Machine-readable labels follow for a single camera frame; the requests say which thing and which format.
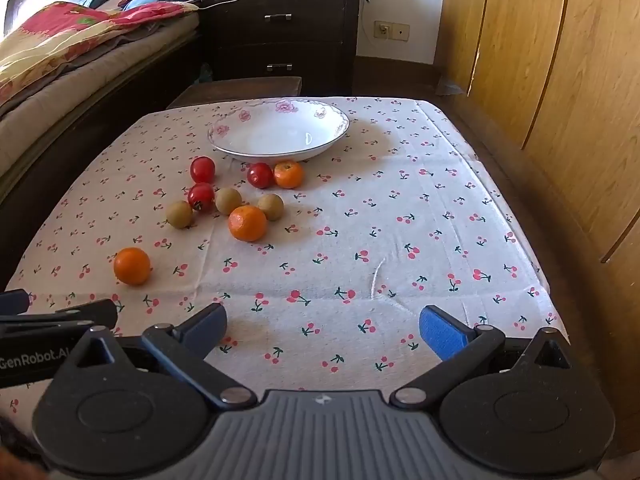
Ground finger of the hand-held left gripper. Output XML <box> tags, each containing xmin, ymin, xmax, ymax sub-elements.
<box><xmin>0</xmin><ymin>288</ymin><xmax>31</xmax><ymax>315</ymax></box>
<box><xmin>0</xmin><ymin>299</ymin><xmax>119</xmax><ymax>340</ymax></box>

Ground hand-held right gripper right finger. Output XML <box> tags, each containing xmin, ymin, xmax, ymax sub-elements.
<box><xmin>390</xmin><ymin>305</ymin><xmax>583</xmax><ymax>408</ymax></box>

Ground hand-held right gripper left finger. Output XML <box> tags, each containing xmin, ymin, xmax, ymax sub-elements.
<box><xmin>60</xmin><ymin>303</ymin><xmax>257</xmax><ymax>409</ymax></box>

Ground smooth round orange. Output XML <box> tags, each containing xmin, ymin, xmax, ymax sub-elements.
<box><xmin>113</xmin><ymin>247</ymin><xmax>152</xmax><ymax>286</ymax></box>

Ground brown longan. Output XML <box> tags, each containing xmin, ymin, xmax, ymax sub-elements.
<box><xmin>215</xmin><ymin>187</ymin><xmax>243</xmax><ymax>215</ymax></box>
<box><xmin>166</xmin><ymin>200</ymin><xmax>194</xmax><ymax>229</ymax></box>
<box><xmin>257</xmin><ymin>193</ymin><xmax>285</xmax><ymax>222</ymax></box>

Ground red cherry tomato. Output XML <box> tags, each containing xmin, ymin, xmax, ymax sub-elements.
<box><xmin>247</xmin><ymin>162</ymin><xmax>275</xmax><ymax>189</ymax></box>
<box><xmin>187</xmin><ymin>182</ymin><xmax>216</xmax><ymax>212</ymax></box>
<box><xmin>190</xmin><ymin>156</ymin><xmax>217</xmax><ymax>184</ymax></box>

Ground small orange tangerine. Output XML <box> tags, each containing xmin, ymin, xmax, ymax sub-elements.
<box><xmin>273</xmin><ymin>159</ymin><xmax>305</xmax><ymax>190</ymax></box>

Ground white floral bowl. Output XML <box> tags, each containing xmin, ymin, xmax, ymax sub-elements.
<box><xmin>207</xmin><ymin>99</ymin><xmax>351</xmax><ymax>162</ymax></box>

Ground cherry print tablecloth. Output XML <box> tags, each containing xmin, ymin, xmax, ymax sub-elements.
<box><xmin>0</xmin><ymin>96</ymin><xmax>571</xmax><ymax>431</ymax></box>

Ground bed with floral blanket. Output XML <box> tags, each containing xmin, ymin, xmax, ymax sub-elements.
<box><xmin>0</xmin><ymin>15</ymin><xmax>201</xmax><ymax>176</ymax></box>
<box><xmin>0</xmin><ymin>25</ymin><xmax>206</xmax><ymax>281</ymax></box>

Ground clear plastic bag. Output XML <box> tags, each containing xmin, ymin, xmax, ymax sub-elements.
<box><xmin>436</xmin><ymin>76</ymin><xmax>466</xmax><ymax>97</ymax></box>

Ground floral quilt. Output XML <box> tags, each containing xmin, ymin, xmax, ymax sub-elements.
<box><xmin>0</xmin><ymin>1</ymin><xmax>200</xmax><ymax>106</ymax></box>

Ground light wooden wardrobe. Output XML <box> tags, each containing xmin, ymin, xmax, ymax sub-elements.
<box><xmin>435</xmin><ymin>0</ymin><xmax>640</xmax><ymax>461</ymax></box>

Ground grey blanket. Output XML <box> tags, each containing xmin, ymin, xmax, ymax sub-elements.
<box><xmin>75</xmin><ymin>22</ymin><xmax>198</xmax><ymax>68</ymax></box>

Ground dark wooden nightstand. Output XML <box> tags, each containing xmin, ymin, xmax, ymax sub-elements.
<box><xmin>200</xmin><ymin>0</ymin><xmax>361</xmax><ymax>98</ymax></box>

